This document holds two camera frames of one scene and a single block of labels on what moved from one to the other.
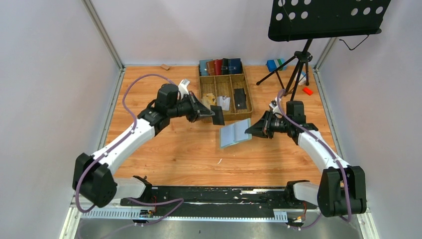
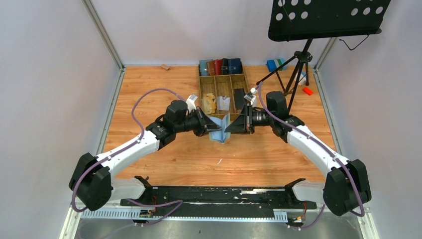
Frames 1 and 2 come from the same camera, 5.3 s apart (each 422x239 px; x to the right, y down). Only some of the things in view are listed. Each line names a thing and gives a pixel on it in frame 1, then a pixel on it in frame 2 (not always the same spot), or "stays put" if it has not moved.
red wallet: x=218 y=69 stays put
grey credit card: x=224 y=102 stays put
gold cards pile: x=208 y=99 stays put
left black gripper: x=192 y=107 -> x=200 y=121
